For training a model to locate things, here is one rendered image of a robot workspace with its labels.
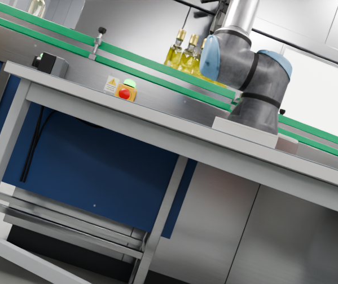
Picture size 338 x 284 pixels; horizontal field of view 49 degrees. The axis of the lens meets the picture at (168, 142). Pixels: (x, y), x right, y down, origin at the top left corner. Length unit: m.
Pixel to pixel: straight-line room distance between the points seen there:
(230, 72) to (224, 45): 0.08
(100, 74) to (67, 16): 4.20
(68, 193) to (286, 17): 1.30
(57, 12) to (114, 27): 3.95
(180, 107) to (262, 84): 0.46
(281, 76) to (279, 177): 0.28
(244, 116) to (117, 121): 0.38
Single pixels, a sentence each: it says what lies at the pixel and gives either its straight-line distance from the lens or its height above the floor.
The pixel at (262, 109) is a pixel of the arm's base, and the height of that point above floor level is 0.85.
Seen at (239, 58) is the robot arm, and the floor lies 0.96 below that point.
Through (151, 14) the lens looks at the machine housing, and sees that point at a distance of 1.82.
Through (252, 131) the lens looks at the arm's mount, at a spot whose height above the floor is 0.78.
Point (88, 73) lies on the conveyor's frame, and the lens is 1.45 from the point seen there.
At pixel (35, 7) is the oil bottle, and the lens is 1.80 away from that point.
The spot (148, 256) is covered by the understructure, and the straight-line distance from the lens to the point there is 1.48.
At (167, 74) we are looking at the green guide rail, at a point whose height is 0.93.
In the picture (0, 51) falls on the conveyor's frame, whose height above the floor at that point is 0.79.
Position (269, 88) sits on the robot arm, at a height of 0.91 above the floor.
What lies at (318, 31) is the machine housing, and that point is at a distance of 2.00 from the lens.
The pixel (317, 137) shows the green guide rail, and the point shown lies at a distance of 1.71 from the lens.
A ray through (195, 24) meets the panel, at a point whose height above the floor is 1.25.
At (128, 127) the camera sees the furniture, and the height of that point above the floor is 0.68.
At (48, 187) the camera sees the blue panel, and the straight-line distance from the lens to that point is 1.48.
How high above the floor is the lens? 0.65
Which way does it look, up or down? 2 degrees up
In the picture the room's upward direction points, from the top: 20 degrees clockwise
